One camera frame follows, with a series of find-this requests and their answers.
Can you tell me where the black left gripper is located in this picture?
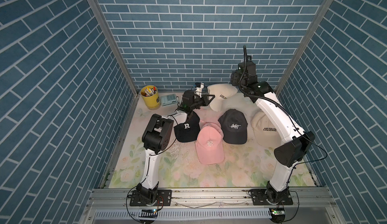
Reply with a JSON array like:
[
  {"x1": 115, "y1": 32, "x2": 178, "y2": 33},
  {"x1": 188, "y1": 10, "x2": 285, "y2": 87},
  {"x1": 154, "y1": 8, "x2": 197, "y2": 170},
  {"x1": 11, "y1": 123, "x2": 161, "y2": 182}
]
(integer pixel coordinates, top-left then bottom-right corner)
[{"x1": 188, "y1": 95, "x2": 214, "y2": 112}]

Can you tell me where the cream cap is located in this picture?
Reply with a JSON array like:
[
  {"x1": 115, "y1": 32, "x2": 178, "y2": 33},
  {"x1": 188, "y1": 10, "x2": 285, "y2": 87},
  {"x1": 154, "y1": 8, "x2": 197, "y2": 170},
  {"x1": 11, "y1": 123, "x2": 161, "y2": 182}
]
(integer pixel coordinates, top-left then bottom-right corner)
[{"x1": 208, "y1": 84, "x2": 238, "y2": 112}]

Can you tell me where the black baseball cap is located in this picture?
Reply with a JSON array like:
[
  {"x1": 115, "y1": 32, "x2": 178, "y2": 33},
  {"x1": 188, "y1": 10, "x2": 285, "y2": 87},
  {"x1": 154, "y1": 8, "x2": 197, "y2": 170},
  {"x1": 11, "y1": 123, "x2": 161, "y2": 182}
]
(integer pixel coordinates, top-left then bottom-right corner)
[{"x1": 174, "y1": 112, "x2": 201, "y2": 143}]

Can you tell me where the black cap with mesh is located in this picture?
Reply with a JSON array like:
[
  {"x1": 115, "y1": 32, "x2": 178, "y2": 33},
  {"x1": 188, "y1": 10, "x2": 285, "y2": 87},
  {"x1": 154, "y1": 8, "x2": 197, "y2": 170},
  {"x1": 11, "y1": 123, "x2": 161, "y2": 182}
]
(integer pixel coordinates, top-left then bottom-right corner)
[{"x1": 218, "y1": 109, "x2": 248, "y2": 145}]

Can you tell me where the pink baseball cap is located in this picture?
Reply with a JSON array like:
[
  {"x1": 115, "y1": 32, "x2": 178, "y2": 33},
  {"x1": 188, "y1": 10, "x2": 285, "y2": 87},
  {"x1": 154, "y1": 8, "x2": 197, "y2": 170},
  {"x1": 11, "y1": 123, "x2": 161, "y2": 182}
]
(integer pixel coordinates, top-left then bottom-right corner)
[{"x1": 195, "y1": 122, "x2": 225, "y2": 165}]

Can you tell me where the beige baseball cap with text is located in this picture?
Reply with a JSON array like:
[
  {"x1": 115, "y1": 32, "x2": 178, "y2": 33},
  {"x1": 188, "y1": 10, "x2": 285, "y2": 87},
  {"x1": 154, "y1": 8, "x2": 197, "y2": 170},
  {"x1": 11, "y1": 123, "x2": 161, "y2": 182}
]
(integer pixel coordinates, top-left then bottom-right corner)
[{"x1": 251, "y1": 111, "x2": 281, "y2": 148}]

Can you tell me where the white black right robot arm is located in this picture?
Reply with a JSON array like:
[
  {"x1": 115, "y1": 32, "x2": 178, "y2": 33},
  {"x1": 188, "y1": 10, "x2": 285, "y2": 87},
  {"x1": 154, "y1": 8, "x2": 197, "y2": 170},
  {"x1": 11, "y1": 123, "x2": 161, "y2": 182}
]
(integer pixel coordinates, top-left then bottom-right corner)
[{"x1": 230, "y1": 45, "x2": 315, "y2": 204}]

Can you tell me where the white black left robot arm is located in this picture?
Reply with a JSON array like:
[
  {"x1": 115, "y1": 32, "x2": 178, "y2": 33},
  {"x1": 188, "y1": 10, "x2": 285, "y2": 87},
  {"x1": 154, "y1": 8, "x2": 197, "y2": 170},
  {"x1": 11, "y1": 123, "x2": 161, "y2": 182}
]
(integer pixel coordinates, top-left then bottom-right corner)
[{"x1": 136, "y1": 89, "x2": 215, "y2": 205}]

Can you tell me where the teal desk calculator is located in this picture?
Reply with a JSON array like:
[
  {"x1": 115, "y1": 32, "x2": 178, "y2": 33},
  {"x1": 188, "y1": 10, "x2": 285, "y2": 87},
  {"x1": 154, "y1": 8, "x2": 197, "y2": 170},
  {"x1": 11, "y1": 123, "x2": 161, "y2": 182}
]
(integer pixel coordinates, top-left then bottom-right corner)
[{"x1": 160, "y1": 94, "x2": 178, "y2": 107}]

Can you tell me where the yellow pen holder cup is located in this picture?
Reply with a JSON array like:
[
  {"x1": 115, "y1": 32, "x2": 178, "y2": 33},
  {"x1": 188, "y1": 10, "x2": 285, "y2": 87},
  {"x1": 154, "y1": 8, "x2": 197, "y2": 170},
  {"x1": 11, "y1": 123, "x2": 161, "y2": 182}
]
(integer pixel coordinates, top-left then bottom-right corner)
[{"x1": 140, "y1": 85, "x2": 161, "y2": 110}]

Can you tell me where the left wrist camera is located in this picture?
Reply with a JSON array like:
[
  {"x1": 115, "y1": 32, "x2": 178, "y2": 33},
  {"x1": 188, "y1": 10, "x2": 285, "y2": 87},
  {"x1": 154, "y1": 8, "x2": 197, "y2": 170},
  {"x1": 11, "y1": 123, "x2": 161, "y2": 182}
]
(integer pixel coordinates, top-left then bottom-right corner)
[{"x1": 195, "y1": 82, "x2": 205, "y2": 98}]

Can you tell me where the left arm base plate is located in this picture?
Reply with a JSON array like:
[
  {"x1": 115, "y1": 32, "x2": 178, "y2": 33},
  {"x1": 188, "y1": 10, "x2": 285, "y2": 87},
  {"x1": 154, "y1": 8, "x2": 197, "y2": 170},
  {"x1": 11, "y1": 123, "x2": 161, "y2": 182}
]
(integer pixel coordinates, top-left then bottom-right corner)
[{"x1": 129, "y1": 189, "x2": 172, "y2": 207}]

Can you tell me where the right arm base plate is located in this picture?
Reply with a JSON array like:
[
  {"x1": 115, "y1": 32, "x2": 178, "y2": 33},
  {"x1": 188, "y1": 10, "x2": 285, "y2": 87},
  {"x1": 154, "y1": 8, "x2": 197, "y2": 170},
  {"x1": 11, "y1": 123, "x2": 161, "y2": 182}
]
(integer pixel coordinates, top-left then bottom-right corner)
[{"x1": 248, "y1": 189, "x2": 293, "y2": 205}]

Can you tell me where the aluminium front rail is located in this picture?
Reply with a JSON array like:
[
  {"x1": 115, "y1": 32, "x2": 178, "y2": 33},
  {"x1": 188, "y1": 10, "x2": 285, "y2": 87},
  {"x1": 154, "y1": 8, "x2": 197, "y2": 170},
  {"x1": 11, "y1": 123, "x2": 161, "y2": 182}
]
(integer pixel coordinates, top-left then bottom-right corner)
[{"x1": 80, "y1": 187, "x2": 345, "y2": 224}]

